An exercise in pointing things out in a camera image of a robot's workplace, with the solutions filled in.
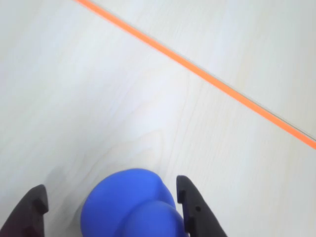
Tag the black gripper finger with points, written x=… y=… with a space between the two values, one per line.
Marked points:
x=200 y=212
x=24 y=212

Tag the blue rubber duck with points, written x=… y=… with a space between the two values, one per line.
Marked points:
x=130 y=205

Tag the orange tape line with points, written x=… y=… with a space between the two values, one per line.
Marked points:
x=197 y=70

